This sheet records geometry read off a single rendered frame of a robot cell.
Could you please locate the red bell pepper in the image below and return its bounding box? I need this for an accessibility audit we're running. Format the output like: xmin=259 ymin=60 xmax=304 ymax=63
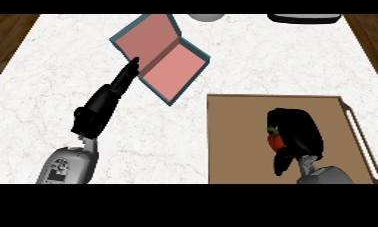
xmin=266 ymin=125 xmax=288 ymax=154

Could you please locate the white round bowl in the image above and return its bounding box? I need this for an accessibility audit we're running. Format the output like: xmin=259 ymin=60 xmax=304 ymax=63
xmin=186 ymin=13 xmax=228 ymax=23

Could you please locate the pink box with teal rim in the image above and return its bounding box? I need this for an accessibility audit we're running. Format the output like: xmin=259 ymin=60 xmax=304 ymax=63
xmin=108 ymin=13 xmax=213 ymax=107

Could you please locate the brown wooden tray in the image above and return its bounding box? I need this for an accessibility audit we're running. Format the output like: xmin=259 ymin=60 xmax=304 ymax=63
xmin=205 ymin=93 xmax=378 ymax=185

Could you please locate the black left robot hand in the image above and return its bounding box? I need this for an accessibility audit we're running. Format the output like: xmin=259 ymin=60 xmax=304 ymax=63
xmin=70 ymin=56 xmax=142 ymax=140

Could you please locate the black flat appliance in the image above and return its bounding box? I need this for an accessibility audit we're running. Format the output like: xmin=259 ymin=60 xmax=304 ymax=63
xmin=266 ymin=13 xmax=343 ymax=25

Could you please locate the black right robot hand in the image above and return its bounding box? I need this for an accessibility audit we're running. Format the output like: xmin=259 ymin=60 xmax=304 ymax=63
xmin=266 ymin=107 xmax=325 ymax=177

